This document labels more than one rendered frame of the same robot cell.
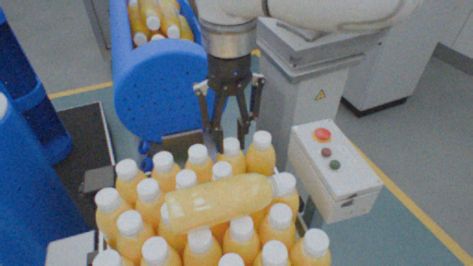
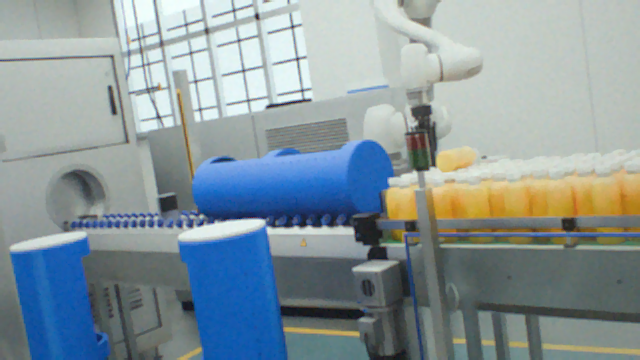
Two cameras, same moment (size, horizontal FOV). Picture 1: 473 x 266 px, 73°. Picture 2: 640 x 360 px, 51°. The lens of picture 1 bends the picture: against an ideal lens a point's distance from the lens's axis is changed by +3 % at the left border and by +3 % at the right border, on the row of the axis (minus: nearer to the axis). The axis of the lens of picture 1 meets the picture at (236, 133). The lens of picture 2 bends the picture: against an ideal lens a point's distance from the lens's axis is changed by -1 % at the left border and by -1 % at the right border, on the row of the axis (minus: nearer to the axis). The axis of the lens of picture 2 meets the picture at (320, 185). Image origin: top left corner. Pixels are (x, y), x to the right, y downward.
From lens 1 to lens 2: 210 cm
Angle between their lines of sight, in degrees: 46
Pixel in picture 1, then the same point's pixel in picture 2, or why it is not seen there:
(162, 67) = (364, 150)
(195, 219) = (458, 154)
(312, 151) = not seen: hidden behind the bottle
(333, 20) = (466, 69)
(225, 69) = (427, 109)
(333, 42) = not seen: hidden behind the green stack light
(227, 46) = (427, 96)
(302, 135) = not seen: hidden behind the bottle
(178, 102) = (373, 178)
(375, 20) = (477, 66)
